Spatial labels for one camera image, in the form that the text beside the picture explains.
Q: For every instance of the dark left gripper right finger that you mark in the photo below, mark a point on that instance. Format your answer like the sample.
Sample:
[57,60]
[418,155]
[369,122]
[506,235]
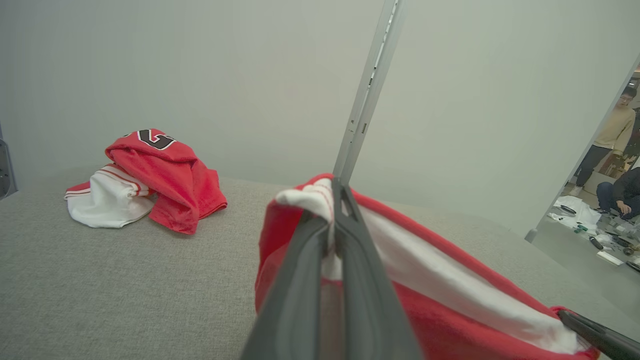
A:
[367,300]

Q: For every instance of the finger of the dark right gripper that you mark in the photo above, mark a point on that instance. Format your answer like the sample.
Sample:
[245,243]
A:
[610,342]

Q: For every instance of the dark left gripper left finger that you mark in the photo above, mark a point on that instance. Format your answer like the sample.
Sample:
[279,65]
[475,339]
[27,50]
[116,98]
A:
[295,300]

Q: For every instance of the red shorts with white stripes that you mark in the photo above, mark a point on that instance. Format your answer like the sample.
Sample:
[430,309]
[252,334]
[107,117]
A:
[450,320]

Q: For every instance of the red basketball jersey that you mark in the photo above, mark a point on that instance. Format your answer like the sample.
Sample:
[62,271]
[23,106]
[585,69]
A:
[175,185]

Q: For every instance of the white flat box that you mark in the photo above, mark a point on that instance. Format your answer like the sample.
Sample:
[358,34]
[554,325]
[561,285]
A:
[610,258]

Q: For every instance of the black hand tool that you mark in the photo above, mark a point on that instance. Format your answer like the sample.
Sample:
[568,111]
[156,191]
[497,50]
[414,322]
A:
[596,243]

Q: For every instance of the small green item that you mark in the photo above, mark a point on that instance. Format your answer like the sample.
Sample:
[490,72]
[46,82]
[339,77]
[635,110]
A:
[581,228]

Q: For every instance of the white sheet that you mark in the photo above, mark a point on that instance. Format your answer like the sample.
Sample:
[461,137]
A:
[575,210]

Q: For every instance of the person in black clothes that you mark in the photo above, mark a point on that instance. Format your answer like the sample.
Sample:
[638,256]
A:
[625,192]

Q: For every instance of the person in beige sweater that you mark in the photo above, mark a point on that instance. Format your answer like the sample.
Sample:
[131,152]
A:
[615,132]

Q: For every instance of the grey partition post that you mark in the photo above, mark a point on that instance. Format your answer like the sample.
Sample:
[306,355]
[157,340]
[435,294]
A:
[370,90]

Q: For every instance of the grey metal frame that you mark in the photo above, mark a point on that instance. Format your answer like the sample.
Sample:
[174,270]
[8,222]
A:
[6,170]

